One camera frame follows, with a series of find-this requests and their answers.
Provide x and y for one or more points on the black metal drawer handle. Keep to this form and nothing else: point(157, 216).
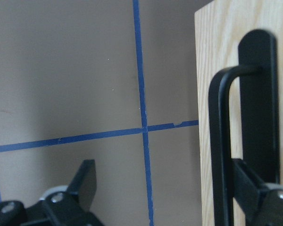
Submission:
point(257, 73)

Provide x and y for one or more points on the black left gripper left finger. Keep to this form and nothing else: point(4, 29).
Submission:
point(59, 206)

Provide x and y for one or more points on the light wood drawer cabinet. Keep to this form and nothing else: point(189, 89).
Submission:
point(219, 28)

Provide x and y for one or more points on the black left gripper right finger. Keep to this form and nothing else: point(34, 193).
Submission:
point(261, 202)

